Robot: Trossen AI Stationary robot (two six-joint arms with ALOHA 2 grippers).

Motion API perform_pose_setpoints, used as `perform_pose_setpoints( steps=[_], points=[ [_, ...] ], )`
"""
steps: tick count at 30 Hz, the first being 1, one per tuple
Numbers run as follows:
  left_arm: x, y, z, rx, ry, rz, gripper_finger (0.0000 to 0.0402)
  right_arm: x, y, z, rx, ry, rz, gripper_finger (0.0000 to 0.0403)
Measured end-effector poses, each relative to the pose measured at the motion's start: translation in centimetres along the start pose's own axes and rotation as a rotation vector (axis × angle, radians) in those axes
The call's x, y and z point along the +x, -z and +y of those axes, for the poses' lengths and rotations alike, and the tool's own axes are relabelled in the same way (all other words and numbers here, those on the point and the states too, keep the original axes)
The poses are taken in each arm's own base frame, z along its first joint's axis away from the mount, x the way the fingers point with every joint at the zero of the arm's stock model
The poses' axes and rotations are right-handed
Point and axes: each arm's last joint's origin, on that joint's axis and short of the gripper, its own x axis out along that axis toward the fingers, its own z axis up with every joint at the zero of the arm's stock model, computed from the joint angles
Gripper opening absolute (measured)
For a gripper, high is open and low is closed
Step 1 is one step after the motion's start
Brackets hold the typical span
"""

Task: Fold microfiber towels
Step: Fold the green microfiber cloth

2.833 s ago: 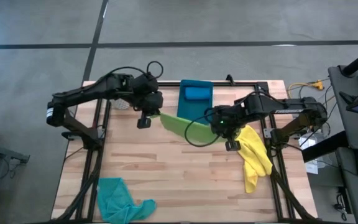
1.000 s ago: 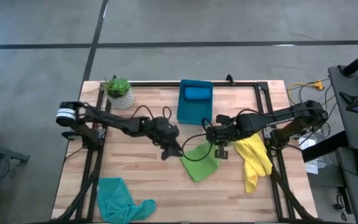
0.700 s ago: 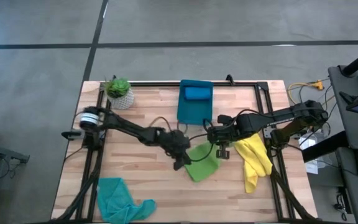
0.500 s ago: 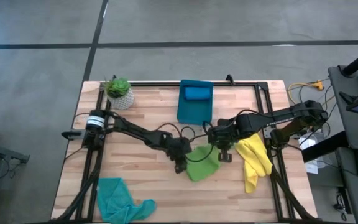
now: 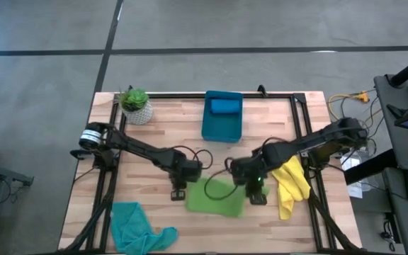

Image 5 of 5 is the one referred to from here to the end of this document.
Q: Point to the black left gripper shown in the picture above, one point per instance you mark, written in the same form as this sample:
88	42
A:
184	170

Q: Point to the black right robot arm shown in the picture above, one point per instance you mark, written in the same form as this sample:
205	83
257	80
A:
314	140

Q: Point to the grey desk with keyboard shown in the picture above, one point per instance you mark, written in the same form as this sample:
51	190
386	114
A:
402	219

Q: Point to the grey desk with laptop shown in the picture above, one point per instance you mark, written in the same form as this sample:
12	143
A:
402	148

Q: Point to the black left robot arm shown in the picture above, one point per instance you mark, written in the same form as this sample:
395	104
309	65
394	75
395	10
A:
140	148

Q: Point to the white box on floor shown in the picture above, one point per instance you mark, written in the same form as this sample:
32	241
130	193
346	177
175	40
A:
351	163

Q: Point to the black desk beam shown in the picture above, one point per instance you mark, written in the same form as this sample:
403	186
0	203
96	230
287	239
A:
367	168

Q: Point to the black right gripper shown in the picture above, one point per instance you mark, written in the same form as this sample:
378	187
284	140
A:
250	173

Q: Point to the teal microfiber towel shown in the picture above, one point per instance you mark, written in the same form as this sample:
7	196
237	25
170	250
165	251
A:
133	226

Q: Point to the black aluminium table frame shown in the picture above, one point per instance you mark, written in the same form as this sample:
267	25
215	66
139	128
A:
175	95

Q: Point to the yellow microfiber towel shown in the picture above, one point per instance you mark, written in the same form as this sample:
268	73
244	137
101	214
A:
292	184

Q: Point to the teal plastic bin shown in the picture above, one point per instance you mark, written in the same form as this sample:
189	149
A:
221	129

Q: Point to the green microfiber towel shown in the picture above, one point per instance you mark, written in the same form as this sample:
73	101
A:
218	207

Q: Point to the succulent plant in white pot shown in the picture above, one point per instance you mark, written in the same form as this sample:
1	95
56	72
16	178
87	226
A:
136	104

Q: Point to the blue microfiber towel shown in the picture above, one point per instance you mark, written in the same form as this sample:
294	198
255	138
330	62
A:
225	106

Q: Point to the black clamp on table edge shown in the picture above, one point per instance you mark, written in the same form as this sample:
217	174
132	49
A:
261	90

